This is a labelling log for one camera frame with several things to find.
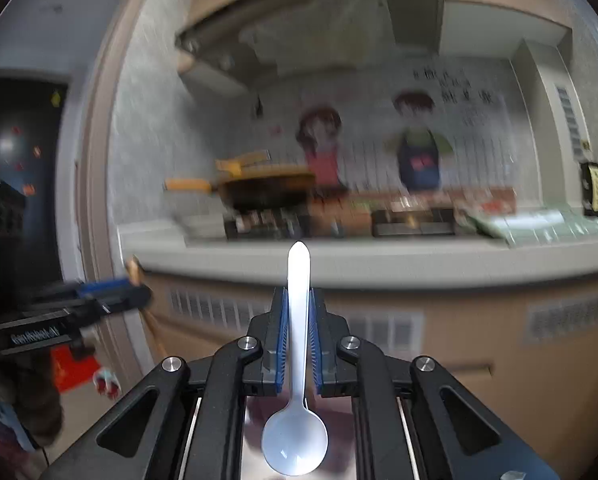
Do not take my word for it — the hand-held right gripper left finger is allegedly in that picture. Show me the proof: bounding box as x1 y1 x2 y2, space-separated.
39 286 290 480

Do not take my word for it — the green cutting board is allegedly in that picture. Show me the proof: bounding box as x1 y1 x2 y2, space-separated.
471 207 598 250

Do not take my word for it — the gas stove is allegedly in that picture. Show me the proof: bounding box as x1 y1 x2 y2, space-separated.
223 200 460 240

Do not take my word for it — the white plastic spoon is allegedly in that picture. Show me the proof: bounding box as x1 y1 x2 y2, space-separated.
261 241 329 476

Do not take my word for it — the kitchen counter cabinet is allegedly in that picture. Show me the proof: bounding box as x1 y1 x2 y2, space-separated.
119 232 598 480

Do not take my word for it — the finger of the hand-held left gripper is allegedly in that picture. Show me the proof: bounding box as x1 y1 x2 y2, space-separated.
31 279 153 317

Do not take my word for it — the cartoon wall sticker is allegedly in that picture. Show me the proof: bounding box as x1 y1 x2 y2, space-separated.
294 67 512 196

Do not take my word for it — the dark refrigerator with magnets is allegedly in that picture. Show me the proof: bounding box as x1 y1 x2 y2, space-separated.
0 74 72 291

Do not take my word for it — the black frying pan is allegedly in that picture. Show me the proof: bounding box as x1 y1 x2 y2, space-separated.
164 150 320 213

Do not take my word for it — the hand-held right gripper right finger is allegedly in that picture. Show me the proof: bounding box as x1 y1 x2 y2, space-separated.
309 287 562 480

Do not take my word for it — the red paper item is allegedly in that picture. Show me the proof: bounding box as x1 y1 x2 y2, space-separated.
50 344 102 394

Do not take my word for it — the range hood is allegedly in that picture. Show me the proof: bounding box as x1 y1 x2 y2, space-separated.
175 0 446 97

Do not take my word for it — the person's left forearm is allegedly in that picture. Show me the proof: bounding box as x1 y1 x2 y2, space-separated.
0 350 64 448

